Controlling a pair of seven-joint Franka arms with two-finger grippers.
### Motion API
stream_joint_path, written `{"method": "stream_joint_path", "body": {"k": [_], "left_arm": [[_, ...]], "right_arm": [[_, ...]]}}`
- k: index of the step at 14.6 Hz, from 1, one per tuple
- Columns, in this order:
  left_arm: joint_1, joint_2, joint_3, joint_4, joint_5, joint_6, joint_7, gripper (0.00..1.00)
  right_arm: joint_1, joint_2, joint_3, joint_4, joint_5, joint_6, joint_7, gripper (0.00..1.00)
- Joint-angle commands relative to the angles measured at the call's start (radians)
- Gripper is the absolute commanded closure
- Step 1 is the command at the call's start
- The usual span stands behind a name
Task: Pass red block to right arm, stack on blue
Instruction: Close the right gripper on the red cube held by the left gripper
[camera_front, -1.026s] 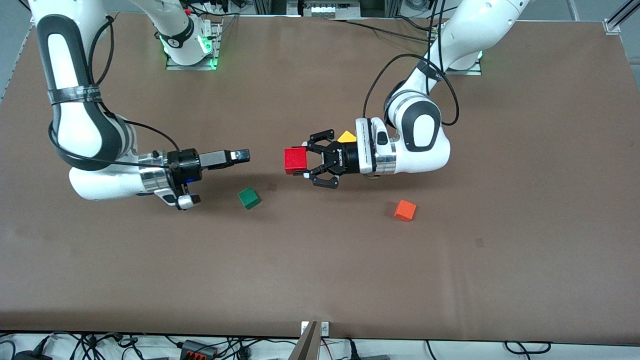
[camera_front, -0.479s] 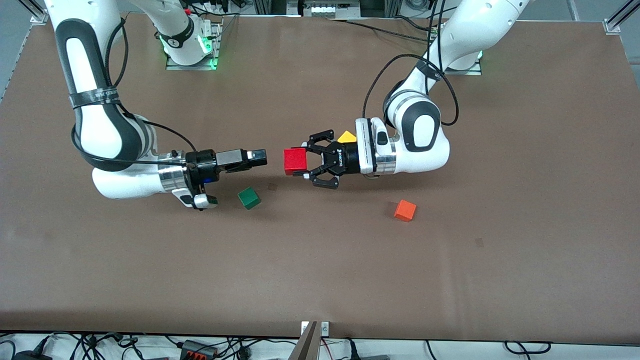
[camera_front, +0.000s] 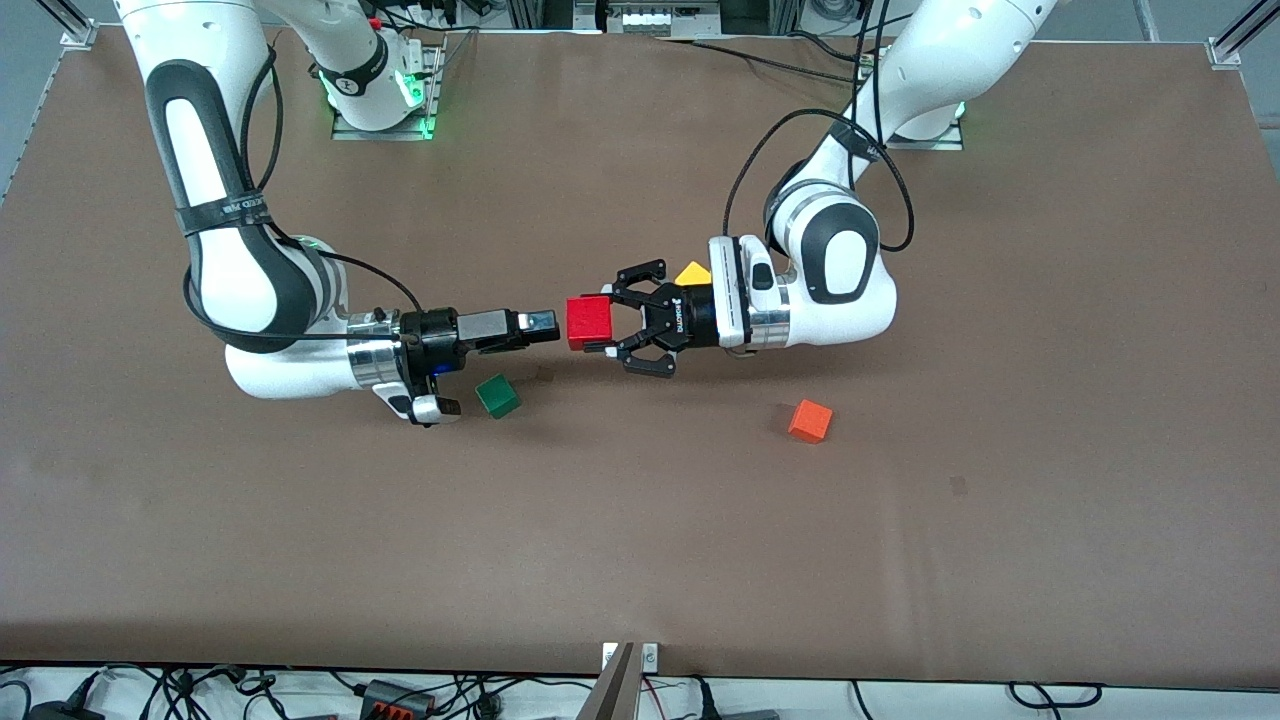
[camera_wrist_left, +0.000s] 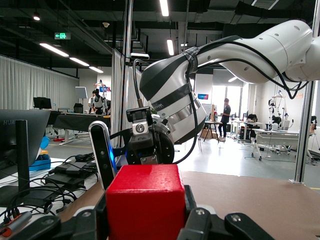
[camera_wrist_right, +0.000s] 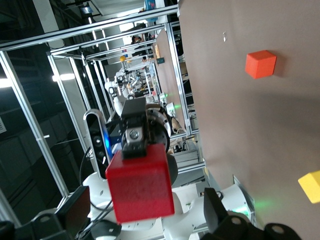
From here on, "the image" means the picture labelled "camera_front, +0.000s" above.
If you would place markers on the orange cube block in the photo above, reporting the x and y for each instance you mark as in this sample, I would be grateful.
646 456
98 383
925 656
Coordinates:
810 421

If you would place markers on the grey angled metal bar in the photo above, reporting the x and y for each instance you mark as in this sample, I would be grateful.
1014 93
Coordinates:
612 695

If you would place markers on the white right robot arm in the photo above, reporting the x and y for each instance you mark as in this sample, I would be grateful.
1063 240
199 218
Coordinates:
240 270

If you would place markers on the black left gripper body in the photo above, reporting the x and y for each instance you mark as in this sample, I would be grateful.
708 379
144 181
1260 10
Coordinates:
690 318

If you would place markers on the black orange connector box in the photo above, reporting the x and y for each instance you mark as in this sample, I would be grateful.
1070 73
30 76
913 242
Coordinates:
395 697

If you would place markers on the aluminium corner bracket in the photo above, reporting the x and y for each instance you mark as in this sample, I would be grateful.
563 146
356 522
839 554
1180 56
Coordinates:
1224 52
80 35

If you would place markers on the green cube block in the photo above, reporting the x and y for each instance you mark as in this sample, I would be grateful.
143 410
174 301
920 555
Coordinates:
498 396

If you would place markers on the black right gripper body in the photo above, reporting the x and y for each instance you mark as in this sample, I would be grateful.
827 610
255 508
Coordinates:
432 333

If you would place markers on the brown table cover mat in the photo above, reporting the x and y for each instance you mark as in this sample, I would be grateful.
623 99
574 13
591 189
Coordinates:
640 520

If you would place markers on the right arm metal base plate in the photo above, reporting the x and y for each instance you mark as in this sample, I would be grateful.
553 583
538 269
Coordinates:
432 100

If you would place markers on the small metal edge bracket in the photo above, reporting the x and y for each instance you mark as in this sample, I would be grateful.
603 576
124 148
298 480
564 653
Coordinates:
650 657

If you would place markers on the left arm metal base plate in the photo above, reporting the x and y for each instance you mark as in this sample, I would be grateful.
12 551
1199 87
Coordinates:
945 143

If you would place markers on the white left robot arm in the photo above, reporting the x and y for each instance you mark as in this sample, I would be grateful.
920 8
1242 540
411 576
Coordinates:
850 310

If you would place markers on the yellow cube block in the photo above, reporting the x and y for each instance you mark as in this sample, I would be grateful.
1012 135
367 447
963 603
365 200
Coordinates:
693 275

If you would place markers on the red cube block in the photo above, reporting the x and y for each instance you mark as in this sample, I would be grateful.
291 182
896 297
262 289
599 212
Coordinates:
588 322

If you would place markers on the white power strip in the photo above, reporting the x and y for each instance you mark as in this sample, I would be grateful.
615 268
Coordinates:
660 20

